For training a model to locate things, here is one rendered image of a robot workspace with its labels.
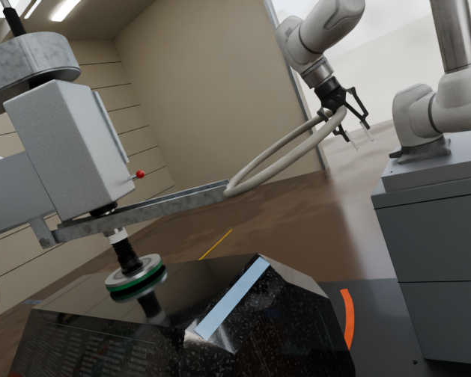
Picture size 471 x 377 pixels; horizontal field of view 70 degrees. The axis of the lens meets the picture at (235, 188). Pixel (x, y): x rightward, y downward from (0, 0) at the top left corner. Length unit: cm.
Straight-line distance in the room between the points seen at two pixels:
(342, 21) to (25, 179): 106
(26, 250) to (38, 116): 517
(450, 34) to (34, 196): 144
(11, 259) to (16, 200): 493
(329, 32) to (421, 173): 67
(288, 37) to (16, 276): 573
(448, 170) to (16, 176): 146
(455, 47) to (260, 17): 497
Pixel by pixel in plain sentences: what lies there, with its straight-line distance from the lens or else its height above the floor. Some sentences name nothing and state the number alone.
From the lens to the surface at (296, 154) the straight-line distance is 91.
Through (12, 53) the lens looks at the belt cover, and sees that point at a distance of 128.
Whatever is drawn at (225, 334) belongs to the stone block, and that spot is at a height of 81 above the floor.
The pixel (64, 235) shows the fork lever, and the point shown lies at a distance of 133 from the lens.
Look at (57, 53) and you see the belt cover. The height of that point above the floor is 166.
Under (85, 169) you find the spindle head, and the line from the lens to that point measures 117.
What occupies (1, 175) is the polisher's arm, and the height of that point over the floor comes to 138.
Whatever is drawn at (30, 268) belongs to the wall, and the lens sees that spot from 633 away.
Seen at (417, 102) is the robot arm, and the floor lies 109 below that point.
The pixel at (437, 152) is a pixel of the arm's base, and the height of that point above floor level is 88.
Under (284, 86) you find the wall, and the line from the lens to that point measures 596.
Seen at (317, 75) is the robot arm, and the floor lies 130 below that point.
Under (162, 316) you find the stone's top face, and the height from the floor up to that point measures 87.
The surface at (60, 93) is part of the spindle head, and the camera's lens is 119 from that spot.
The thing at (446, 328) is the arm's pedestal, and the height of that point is 18.
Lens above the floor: 125
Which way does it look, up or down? 10 degrees down
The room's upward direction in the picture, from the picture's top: 22 degrees counter-clockwise
